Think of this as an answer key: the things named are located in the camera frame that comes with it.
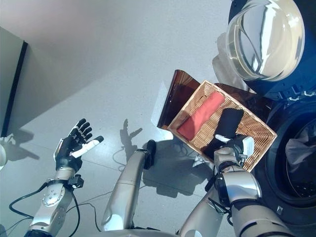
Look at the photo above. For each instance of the white cylindrical device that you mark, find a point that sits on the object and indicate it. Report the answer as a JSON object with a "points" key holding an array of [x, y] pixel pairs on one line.
{"points": [[2, 155]]}

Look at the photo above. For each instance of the rectangular wicker basket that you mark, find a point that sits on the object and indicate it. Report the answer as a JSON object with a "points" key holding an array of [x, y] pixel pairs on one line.
{"points": [[254, 128]]}

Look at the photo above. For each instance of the round glass washing machine door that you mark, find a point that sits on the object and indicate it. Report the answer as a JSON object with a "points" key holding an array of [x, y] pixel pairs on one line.
{"points": [[266, 42]]}

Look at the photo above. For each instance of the left silver robot leg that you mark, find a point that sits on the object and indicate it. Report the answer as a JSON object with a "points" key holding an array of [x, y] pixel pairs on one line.
{"points": [[128, 182]]}

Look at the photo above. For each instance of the dark grey washing machine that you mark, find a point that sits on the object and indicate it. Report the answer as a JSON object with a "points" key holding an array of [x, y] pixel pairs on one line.
{"points": [[291, 197]]}

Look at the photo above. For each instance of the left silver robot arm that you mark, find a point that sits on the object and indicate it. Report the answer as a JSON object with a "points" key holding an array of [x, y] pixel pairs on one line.
{"points": [[53, 200]]}

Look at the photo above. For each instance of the silver robot leg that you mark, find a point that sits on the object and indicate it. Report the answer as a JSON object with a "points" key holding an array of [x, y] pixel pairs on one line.
{"points": [[128, 182], [205, 212]]}

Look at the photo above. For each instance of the right silver robot leg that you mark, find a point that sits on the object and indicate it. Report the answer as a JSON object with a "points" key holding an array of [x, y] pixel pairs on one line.
{"points": [[205, 212]]}

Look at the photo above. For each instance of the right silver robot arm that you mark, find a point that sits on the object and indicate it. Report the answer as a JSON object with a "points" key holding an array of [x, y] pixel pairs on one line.
{"points": [[242, 187]]}

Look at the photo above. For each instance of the silver robot torso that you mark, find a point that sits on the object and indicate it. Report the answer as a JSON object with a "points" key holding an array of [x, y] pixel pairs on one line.
{"points": [[148, 233]]}

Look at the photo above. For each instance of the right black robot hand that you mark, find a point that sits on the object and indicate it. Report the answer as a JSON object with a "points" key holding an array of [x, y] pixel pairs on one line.
{"points": [[237, 148]]}

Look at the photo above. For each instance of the brown translucent acrylic stool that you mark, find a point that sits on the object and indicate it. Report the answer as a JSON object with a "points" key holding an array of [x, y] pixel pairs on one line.
{"points": [[177, 86]]}

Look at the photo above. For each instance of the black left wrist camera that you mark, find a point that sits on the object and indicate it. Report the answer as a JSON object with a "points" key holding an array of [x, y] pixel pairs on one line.
{"points": [[76, 181]]}

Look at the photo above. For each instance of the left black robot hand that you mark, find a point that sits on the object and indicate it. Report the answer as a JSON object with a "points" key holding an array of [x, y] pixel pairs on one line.
{"points": [[66, 153]]}

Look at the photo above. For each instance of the black cloth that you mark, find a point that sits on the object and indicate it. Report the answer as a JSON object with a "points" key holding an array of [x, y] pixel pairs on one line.
{"points": [[229, 121]]}

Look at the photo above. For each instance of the grey panel with black edge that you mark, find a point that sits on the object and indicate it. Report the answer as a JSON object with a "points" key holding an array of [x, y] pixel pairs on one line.
{"points": [[10, 81]]}

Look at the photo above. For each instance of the rolled coral red cloth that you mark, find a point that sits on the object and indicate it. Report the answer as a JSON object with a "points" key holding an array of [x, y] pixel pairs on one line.
{"points": [[200, 116]]}

